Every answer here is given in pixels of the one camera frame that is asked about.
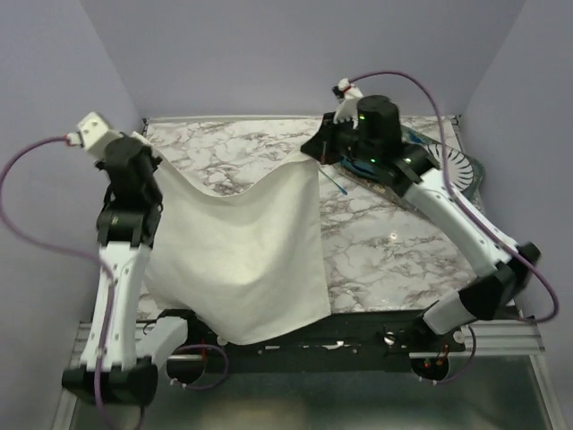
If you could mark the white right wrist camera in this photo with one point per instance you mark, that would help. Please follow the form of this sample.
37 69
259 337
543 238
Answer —
348 96

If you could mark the aluminium frame rail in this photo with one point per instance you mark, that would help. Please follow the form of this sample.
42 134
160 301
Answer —
494 339

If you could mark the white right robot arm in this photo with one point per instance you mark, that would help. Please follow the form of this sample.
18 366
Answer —
501 265

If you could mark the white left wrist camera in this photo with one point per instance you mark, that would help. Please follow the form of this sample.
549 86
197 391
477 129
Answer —
95 133

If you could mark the white cloth napkin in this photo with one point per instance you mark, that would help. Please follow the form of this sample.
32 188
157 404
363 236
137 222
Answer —
250 265

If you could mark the teal square plate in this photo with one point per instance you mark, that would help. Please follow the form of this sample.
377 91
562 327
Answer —
357 167

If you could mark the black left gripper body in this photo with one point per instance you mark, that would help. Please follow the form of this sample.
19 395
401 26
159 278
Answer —
154 197

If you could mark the iridescent rainbow spoon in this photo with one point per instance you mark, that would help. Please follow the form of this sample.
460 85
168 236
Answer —
333 181

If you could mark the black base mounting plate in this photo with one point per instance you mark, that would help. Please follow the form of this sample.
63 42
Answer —
360 342

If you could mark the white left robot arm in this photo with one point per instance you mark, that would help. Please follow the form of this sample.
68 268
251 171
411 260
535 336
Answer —
112 370

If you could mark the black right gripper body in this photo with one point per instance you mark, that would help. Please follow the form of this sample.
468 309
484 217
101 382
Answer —
344 140

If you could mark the white blue striped plate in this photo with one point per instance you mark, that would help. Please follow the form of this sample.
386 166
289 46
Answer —
460 168

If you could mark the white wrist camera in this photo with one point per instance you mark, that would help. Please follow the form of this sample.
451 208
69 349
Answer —
348 96
95 133

